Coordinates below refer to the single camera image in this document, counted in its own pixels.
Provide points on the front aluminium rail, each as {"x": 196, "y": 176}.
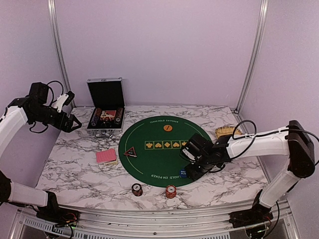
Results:
{"x": 201, "y": 223}

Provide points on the silver case handle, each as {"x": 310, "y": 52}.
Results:
{"x": 106, "y": 133}

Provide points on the right aluminium frame post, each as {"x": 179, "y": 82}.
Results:
{"x": 254, "y": 55}

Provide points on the orange round big blind button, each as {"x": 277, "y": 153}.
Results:
{"x": 168, "y": 128}

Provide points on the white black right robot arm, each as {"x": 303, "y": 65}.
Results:
{"x": 291, "y": 140}

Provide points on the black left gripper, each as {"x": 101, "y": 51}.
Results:
{"x": 66, "y": 128}

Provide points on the black orange 100 chip stack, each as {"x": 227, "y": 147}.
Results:
{"x": 137, "y": 189}

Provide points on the aluminium frame post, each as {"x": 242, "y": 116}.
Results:
{"x": 254, "y": 55}
{"x": 57, "y": 43}

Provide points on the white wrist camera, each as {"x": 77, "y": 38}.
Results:
{"x": 190, "y": 153}
{"x": 63, "y": 100}

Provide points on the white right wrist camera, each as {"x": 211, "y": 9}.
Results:
{"x": 190, "y": 153}

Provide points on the round green poker mat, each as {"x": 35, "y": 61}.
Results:
{"x": 158, "y": 160}

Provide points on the aluminium poker chip case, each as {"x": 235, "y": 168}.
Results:
{"x": 109, "y": 104}

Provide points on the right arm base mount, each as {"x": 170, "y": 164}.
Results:
{"x": 251, "y": 219}

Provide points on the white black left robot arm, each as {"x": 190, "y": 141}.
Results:
{"x": 29, "y": 110}

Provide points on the blue small blind button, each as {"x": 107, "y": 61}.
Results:
{"x": 183, "y": 173}

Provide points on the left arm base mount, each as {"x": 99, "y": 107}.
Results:
{"x": 62, "y": 217}

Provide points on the red playing card deck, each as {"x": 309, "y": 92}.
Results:
{"x": 107, "y": 157}

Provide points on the red beige 5 chip stack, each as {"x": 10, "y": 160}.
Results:
{"x": 170, "y": 191}

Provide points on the black red triangular dealer button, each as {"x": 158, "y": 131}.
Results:
{"x": 131, "y": 152}

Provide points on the left aluminium frame post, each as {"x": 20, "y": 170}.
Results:
{"x": 57, "y": 43}

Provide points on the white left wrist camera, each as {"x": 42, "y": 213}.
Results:
{"x": 63, "y": 100}

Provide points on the woven bamboo tray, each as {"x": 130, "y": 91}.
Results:
{"x": 227, "y": 130}

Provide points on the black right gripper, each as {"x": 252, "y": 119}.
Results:
{"x": 194, "y": 174}

